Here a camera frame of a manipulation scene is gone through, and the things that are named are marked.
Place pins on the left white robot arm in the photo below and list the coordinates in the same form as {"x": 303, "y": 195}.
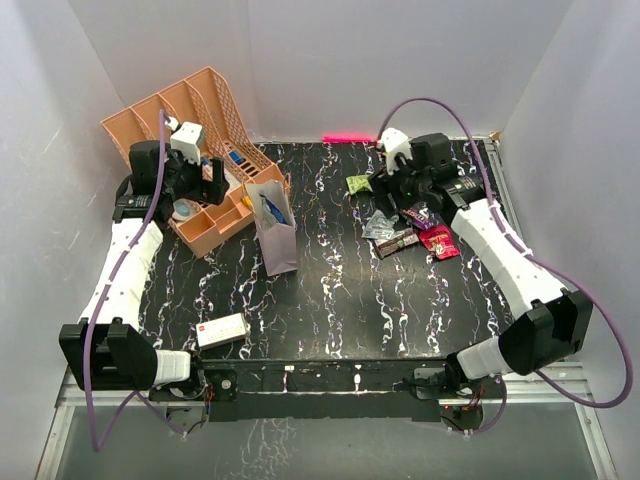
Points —
{"x": 104, "y": 348}

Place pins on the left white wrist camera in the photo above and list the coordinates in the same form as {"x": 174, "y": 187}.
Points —
{"x": 187, "y": 138}

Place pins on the purple candy bar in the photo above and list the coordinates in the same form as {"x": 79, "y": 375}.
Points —
{"x": 416, "y": 219}

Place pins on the light blue tape pack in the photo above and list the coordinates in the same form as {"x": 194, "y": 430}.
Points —
{"x": 183, "y": 210}

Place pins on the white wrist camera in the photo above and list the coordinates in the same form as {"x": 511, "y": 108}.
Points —
{"x": 187, "y": 138}
{"x": 394, "y": 146}

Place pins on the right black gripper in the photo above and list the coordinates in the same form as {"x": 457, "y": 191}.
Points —
{"x": 384, "y": 184}

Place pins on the pink plastic file organizer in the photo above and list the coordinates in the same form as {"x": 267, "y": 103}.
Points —
{"x": 207, "y": 143}

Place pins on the lilac paper bag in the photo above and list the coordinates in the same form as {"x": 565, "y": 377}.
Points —
{"x": 278, "y": 244}

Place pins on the brown chocolate bar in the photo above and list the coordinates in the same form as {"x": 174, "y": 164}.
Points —
{"x": 400, "y": 240}

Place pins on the red candy pouch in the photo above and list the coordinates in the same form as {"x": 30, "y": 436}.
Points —
{"x": 439, "y": 241}

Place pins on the blue eraser block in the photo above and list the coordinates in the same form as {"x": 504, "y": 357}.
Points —
{"x": 237, "y": 158}

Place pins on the silver foil packet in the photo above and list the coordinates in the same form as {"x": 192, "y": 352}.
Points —
{"x": 380, "y": 227}

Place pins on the white red card box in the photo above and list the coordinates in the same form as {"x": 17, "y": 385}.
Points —
{"x": 222, "y": 330}

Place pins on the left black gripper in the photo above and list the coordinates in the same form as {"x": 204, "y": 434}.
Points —
{"x": 205, "y": 191}

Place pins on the green candy wrapper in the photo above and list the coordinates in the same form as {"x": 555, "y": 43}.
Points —
{"x": 358, "y": 184}

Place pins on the blue white snack bag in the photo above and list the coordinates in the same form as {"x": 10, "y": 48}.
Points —
{"x": 271, "y": 214}

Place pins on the black front mounting rail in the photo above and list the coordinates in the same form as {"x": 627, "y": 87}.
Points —
{"x": 233, "y": 390}

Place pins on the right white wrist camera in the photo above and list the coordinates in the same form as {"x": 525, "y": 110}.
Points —
{"x": 394, "y": 146}

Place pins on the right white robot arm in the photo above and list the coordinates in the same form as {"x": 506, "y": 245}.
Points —
{"x": 550, "y": 321}

